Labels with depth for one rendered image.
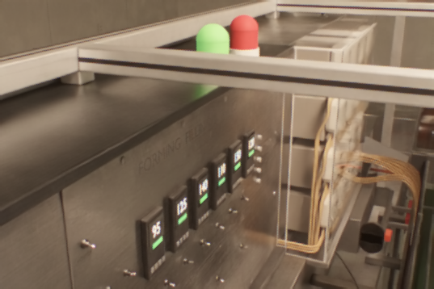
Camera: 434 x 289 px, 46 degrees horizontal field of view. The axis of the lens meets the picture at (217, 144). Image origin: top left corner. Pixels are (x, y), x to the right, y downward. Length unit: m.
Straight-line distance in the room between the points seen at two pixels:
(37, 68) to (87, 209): 0.27
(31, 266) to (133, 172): 0.19
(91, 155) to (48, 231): 0.09
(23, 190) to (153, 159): 0.26
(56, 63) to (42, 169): 0.31
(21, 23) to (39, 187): 3.97
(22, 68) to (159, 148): 0.22
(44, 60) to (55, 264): 0.33
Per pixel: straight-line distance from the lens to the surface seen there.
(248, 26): 1.04
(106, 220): 0.64
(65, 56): 0.84
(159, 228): 0.75
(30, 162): 0.56
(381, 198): 2.03
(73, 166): 0.54
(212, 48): 0.90
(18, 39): 4.43
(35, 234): 0.55
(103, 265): 0.66
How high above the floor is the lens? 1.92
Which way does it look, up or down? 20 degrees down
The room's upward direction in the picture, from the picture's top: straight up
